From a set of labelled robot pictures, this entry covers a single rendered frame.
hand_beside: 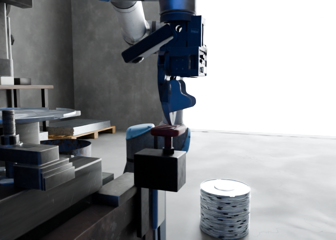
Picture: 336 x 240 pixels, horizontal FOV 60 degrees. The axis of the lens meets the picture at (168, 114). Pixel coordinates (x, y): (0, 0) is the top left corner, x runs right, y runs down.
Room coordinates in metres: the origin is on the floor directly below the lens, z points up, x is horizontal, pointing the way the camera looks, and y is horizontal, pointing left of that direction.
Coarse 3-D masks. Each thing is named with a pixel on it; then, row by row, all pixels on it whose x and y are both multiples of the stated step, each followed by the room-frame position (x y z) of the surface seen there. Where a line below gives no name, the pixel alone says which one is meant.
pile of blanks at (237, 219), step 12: (204, 192) 1.60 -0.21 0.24; (204, 204) 1.60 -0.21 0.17; (216, 204) 1.54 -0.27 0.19; (228, 204) 1.54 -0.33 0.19; (240, 204) 1.54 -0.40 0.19; (204, 216) 1.60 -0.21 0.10; (216, 216) 1.54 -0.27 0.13; (228, 216) 1.52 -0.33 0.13; (240, 216) 1.54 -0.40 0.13; (204, 228) 1.60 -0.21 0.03; (216, 228) 1.54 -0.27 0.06; (228, 228) 1.52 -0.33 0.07; (240, 228) 1.54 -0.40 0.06
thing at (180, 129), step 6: (156, 126) 0.59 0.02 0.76; (162, 126) 0.59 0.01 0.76; (168, 126) 0.59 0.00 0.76; (174, 126) 0.59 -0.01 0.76; (180, 126) 0.59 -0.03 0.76; (150, 132) 0.57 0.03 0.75; (156, 132) 0.56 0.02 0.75; (162, 132) 0.56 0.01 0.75; (168, 132) 0.55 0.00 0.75; (174, 132) 0.55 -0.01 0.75; (180, 132) 0.57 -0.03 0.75; (168, 138) 0.58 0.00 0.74; (168, 144) 0.58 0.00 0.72
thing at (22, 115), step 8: (0, 112) 0.61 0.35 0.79; (16, 112) 0.61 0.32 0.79; (24, 112) 0.61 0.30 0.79; (32, 112) 0.61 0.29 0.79; (40, 112) 0.67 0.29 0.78; (48, 112) 0.67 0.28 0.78; (56, 112) 0.67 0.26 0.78; (64, 112) 0.67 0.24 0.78; (72, 112) 0.61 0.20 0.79; (0, 120) 0.48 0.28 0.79; (16, 120) 0.49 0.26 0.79; (24, 120) 0.50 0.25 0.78; (32, 120) 0.51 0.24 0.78; (40, 120) 0.52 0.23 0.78
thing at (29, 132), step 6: (78, 114) 0.73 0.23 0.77; (0, 126) 0.52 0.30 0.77; (18, 126) 0.58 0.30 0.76; (24, 126) 0.60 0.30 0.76; (30, 126) 0.61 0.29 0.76; (36, 126) 0.63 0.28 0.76; (0, 132) 0.57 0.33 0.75; (18, 132) 0.58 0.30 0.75; (24, 132) 0.59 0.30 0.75; (30, 132) 0.61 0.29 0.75; (36, 132) 0.62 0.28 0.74; (24, 138) 0.59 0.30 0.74; (30, 138) 0.61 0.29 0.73; (36, 138) 0.62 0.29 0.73
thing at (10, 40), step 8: (0, 8) 0.53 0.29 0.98; (8, 8) 0.55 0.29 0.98; (0, 16) 0.53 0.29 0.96; (0, 24) 0.53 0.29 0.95; (8, 24) 0.57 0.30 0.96; (0, 32) 0.52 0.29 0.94; (8, 32) 0.57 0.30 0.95; (0, 40) 0.52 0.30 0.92; (8, 40) 0.57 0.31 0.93; (0, 48) 0.52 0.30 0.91; (8, 48) 0.57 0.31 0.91; (0, 56) 0.52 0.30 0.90; (8, 56) 0.57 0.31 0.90
